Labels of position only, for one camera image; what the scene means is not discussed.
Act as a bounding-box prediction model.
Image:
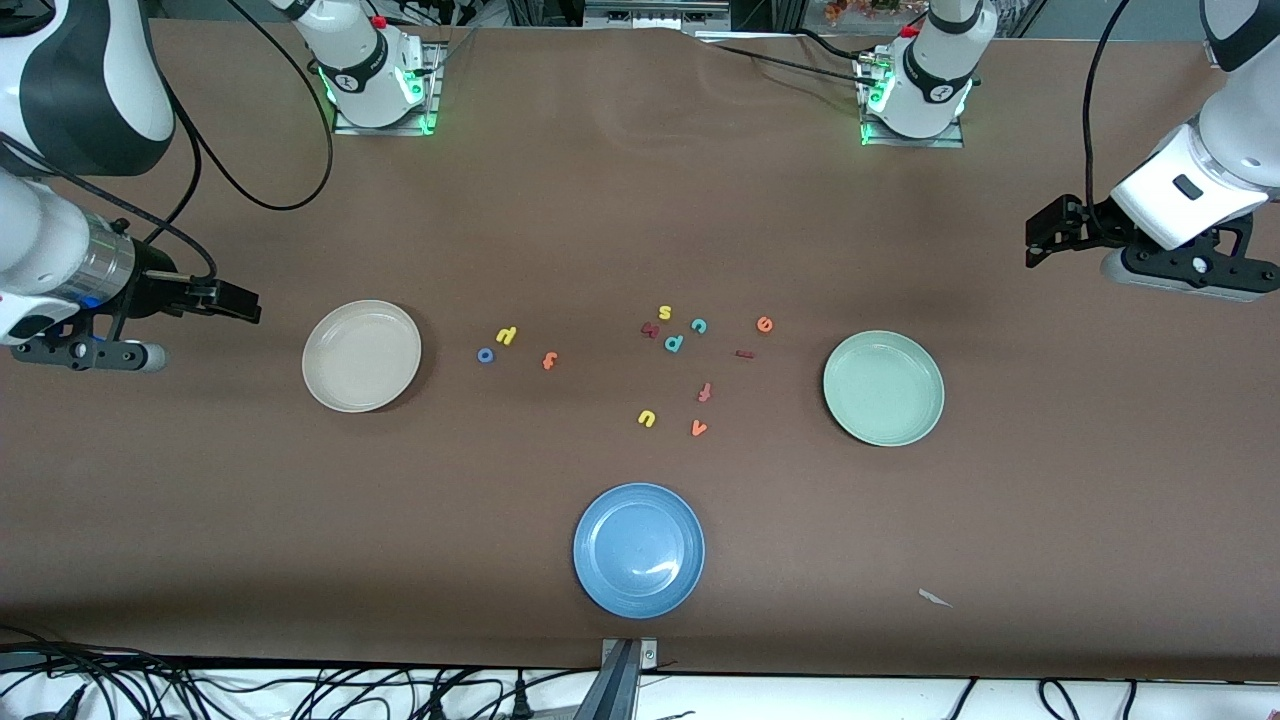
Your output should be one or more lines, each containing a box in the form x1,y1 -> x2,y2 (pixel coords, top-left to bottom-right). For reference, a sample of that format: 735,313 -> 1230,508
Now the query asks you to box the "beige brown plate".
302,300 -> 423,414

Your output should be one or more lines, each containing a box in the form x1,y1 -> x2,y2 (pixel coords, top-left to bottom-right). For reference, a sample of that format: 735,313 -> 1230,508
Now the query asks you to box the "light green plate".
823,330 -> 945,447

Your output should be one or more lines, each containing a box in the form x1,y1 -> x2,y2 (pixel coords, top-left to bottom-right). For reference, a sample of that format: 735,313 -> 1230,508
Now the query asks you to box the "orange floral object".
825,0 -> 926,23

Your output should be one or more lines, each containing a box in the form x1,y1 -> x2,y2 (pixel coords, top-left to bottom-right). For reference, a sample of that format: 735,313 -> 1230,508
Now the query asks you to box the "brown table cover sheet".
0,18 -> 1280,681

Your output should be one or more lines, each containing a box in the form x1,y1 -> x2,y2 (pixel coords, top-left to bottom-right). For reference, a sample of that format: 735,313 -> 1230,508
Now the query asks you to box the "blue plate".
573,483 -> 706,619

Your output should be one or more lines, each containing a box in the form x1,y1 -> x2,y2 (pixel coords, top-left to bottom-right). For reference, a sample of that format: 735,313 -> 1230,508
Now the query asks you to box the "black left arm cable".
1082,0 -> 1136,241

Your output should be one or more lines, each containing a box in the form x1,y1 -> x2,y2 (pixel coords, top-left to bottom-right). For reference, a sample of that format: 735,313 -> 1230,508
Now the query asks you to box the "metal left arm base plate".
858,50 -> 966,149

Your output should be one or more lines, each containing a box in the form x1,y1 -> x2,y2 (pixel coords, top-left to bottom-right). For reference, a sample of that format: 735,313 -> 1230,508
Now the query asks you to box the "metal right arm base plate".
333,40 -> 443,136

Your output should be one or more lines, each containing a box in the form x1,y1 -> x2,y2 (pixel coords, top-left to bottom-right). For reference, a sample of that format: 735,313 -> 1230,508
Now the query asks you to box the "thin black table cable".
700,30 -> 881,86

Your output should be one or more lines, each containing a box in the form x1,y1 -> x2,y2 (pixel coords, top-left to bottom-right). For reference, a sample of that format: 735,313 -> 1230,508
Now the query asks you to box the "aluminium frame rail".
585,0 -> 731,29

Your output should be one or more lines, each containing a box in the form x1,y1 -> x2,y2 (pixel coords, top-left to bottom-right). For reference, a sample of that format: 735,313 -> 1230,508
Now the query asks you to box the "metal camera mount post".
575,638 -> 661,720

